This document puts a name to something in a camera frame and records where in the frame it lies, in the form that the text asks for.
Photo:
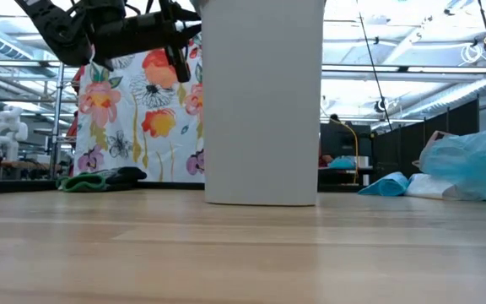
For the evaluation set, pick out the loose blue trash bag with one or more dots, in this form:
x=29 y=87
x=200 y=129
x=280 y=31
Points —
x=475 y=164

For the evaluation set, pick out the person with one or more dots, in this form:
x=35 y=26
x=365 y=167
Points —
x=334 y=118

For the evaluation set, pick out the metal rack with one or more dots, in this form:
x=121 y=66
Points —
x=59 y=105

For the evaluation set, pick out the teal bundle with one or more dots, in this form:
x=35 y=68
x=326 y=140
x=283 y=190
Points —
x=343 y=163

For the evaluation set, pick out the white robot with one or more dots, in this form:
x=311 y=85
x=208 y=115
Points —
x=9 y=135

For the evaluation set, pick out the brown cardboard piece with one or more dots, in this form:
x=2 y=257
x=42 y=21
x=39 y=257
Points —
x=435 y=135

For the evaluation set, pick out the black monitor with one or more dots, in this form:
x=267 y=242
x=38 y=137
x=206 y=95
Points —
x=340 y=139

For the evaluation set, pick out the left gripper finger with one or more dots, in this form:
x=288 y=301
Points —
x=190 y=34
x=188 y=14

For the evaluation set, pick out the blue trash bag roll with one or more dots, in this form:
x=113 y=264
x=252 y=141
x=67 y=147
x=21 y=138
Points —
x=390 y=186

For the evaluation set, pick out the black partition wall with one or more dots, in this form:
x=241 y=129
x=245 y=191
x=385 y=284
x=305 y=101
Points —
x=399 y=148

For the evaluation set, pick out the floral cloth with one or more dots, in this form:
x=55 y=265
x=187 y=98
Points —
x=142 y=126

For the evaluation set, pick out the white cup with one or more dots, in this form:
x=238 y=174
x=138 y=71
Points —
x=363 y=161

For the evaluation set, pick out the white flat bag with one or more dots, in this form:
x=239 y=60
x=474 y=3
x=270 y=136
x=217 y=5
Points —
x=428 y=186

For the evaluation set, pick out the thin black pole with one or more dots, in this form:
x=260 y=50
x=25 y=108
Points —
x=376 y=76

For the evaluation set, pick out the black green work glove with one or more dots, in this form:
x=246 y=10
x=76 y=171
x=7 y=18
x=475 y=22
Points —
x=82 y=183

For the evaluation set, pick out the white plastic trash bin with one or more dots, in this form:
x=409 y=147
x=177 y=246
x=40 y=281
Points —
x=264 y=126

